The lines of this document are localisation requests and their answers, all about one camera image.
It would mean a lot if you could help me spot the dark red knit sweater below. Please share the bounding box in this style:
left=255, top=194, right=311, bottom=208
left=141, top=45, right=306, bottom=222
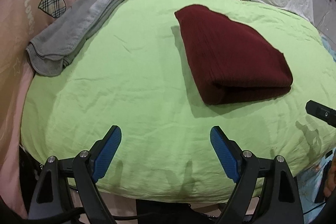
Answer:
left=174, top=5, right=293, bottom=105

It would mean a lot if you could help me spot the person's right hand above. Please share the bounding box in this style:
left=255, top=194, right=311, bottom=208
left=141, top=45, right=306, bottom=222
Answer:
left=323, top=157, right=336, bottom=198

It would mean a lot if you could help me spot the light green bed sheet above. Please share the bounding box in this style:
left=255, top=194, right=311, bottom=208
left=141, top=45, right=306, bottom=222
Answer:
left=21, top=0, right=335, bottom=203

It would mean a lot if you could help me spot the grey folded towel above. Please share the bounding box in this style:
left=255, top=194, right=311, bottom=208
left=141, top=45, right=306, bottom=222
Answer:
left=26, top=0, right=124, bottom=77

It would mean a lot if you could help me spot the pink heart pattern pillow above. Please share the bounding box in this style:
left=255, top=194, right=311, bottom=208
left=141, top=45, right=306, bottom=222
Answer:
left=1, top=0, right=76, bottom=218

